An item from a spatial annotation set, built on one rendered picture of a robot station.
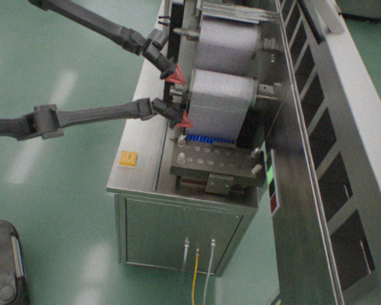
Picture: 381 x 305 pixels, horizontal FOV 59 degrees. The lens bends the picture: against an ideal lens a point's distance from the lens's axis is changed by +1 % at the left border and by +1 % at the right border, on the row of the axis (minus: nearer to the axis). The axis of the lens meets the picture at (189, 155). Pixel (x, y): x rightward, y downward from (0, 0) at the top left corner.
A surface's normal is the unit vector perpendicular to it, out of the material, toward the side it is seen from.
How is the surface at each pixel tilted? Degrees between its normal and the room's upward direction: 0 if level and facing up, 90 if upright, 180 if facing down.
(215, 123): 91
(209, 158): 0
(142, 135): 0
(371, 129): 0
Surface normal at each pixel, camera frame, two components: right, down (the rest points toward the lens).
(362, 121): 0.14, -0.65
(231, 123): -0.08, 0.76
